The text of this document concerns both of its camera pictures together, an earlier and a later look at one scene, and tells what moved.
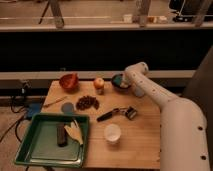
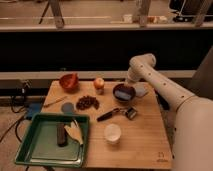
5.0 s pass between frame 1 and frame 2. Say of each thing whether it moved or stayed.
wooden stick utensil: stayed
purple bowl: moved
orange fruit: stayed
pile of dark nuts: stayed
